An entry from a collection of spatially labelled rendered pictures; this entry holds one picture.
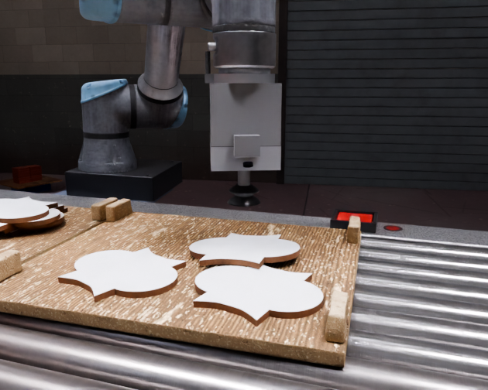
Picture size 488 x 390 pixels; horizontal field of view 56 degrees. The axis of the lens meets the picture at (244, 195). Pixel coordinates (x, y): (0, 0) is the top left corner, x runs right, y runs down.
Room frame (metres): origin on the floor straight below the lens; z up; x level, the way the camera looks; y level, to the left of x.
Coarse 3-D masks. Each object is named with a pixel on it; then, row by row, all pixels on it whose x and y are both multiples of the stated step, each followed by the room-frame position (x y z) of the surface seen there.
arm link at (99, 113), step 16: (112, 80) 1.19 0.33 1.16; (96, 96) 1.17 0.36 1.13; (112, 96) 1.18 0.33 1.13; (128, 96) 1.20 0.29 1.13; (96, 112) 1.17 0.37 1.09; (112, 112) 1.18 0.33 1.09; (128, 112) 1.19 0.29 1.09; (96, 128) 1.17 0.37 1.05; (112, 128) 1.18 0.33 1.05; (128, 128) 1.23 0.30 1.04
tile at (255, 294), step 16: (208, 272) 0.50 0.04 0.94; (224, 272) 0.50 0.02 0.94; (240, 272) 0.50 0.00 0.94; (256, 272) 0.50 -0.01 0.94; (272, 272) 0.50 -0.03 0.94; (288, 272) 0.50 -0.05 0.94; (208, 288) 0.46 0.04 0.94; (224, 288) 0.46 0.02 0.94; (240, 288) 0.46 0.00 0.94; (256, 288) 0.46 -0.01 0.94; (272, 288) 0.46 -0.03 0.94; (288, 288) 0.46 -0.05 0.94; (304, 288) 0.46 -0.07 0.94; (208, 304) 0.43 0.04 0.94; (224, 304) 0.43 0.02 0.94; (240, 304) 0.42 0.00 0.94; (256, 304) 0.42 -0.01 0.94; (272, 304) 0.42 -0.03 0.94; (288, 304) 0.42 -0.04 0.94; (304, 304) 0.42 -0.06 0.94; (320, 304) 0.43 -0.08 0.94; (256, 320) 0.39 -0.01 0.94
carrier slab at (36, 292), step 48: (96, 240) 0.64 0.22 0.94; (144, 240) 0.64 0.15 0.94; (192, 240) 0.64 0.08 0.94; (288, 240) 0.64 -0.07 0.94; (336, 240) 0.64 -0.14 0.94; (0, 288) 0.48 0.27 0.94; (48, 288) 0.48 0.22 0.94; (192, 288) 0.48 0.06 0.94; (336, 288) 0.48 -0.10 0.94; (192, 336) 0.39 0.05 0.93; (240, 336) 0.38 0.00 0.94; (288, 336) 0.38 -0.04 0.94
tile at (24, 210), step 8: (0, 200) 0.74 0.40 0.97; (8, 200) 0.74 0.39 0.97; (16, 200) 0.74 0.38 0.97; (24, 200) 0.74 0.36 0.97; (32, 200) 0.74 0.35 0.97; (0, 208) 0.69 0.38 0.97; (8, 208) 0.69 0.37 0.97; (16, 208) 0.69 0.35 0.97; (24, 208) 0.69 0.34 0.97; (32, 208) 0.69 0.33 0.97; (40, 208) 0.69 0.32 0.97; (48, 208) 0.69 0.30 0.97; (0, 216) 0.65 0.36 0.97; (8, 216) 0.65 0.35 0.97; (16, 216) 0.65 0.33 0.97; (24, 216) 0.65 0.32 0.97; (32, 216) 0.66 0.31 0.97; (40, 216) 0.67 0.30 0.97
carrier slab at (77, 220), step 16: (80, 208) 0.82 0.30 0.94; (64, 224) 0.72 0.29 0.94; (80, 224) 0.72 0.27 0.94; (96, 224) 0.72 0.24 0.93; (0, 240) 0.64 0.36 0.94; (16, 240) 0.64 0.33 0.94; (32, 240) 0.64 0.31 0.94; (48, 240) 0.64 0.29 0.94; (64, 240) 0.65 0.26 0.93; (32, 256) 0.58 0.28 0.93
